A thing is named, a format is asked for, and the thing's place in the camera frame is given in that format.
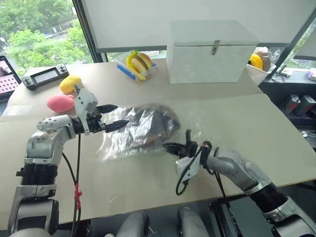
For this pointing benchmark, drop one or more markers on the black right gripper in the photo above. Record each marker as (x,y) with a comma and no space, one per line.
(188,150)

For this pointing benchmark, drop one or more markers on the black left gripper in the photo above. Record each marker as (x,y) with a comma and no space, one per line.
(95,123)

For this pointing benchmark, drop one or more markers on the clear plastic bag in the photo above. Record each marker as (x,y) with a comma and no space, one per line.
(116,145)

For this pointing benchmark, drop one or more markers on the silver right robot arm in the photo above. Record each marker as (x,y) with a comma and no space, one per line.
(247,170)

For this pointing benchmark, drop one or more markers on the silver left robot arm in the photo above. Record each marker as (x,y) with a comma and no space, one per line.
(42,145)

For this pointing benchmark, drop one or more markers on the dark brown cap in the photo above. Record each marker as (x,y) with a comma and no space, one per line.
(154,126)

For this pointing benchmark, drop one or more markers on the clear container with blue rim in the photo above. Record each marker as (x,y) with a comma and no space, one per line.
(127,71)

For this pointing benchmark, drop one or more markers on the pink plush toy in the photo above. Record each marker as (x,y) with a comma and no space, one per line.
(60,103)

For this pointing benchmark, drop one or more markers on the yellow plush toy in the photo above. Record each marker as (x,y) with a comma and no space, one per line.
(69,84)

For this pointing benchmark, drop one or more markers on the yellow toy banana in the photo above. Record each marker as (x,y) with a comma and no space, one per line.
(129,60)

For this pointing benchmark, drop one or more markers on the toy hamburger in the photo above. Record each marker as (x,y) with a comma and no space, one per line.
(142,61)

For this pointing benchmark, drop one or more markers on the black remote controller with screen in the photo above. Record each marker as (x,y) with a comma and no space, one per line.
(44,77)

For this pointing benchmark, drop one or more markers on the white box with metal latch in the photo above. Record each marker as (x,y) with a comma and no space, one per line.
(202,64)

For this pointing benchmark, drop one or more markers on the grey rounded shape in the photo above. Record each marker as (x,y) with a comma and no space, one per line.
(132,225)
(192,224)

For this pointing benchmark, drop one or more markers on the white window blind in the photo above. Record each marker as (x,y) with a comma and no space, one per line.
(148,22)

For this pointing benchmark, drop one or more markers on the white plastic basket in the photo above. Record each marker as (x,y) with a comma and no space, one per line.
(256,75)

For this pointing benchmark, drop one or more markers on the dark side table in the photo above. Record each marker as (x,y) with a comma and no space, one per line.
(276,98)

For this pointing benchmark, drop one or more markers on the yellow round toy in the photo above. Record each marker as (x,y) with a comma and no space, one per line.
(255,61)

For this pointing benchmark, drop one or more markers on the black and red battery pack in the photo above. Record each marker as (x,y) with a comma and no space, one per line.
(292,103)
(306,105)

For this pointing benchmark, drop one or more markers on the brown bread in plastic wrap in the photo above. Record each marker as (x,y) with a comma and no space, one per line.
(266,56)

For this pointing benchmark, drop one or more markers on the purple tissue pack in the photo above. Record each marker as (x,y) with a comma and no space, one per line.
(311,74)

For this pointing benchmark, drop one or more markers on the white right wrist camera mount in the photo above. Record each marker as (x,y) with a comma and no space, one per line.
(184,165)

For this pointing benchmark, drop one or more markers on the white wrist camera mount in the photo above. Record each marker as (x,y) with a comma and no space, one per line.
(184,165)
(85,101)

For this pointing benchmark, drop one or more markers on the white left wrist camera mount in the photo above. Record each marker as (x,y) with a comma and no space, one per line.
(85,101)

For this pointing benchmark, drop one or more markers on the dark window frame post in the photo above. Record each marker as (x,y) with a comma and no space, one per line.
(86,32)

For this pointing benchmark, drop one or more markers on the black metal bracket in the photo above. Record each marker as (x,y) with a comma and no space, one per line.
(225,219)

